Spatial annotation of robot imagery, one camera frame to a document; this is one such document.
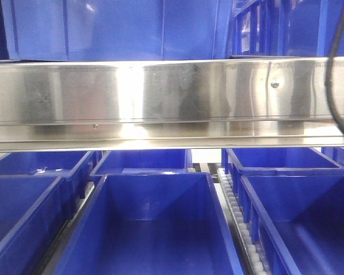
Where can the blue bin rear centre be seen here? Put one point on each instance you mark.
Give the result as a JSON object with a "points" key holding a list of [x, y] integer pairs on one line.
{"points": [[142, 161]]}

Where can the blue bin rear right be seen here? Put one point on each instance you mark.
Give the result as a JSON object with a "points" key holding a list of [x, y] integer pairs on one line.
{"points": [[291, 161]]}

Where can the blue bin lower centre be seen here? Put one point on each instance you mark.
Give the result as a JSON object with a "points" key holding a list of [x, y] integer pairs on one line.
{"points": [[152, 224]]}

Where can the blue bin rear left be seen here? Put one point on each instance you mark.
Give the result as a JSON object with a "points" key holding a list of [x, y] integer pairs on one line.
{"points": [[74, 166]]}

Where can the blue bin upper right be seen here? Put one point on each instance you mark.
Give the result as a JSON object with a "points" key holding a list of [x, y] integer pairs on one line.
{"points": [[284, 28]]}

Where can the roller track lower shelf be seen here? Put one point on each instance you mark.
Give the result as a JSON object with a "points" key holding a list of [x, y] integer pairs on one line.
{"points": [[254, 260]]}

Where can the blue bin lower right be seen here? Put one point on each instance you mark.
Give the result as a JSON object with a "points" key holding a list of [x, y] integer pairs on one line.
{"points": [[298, 221]]}

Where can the blue bin lower left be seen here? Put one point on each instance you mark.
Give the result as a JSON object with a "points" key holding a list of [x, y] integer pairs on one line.
{"points": [[31, 214]]}

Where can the large blue bin upper left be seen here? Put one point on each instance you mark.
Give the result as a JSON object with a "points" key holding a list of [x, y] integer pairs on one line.
{"points": [[116, 30]]}

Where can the silver screw on rail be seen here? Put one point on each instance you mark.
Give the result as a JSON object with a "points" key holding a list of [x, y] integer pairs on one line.
{"points": [[275, 84]]}

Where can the stainless steel shelf front rail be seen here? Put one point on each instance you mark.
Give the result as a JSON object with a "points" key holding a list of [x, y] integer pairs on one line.
{"points": [[48, 106]]}

